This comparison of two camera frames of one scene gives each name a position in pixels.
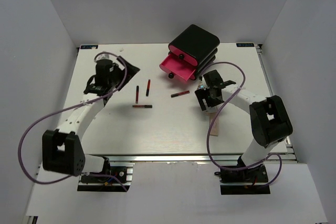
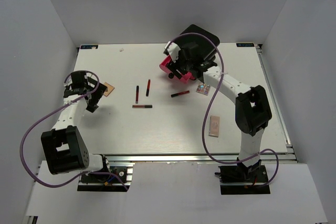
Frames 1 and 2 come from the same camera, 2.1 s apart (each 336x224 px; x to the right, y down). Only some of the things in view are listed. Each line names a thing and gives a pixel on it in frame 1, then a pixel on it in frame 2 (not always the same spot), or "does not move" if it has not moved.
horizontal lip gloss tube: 141,106 does not move
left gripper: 132,71 to 98,93
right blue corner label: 245,45 does not move
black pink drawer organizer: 192,53 does not move
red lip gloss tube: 173,95 does not move
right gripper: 201,94 to 180,54
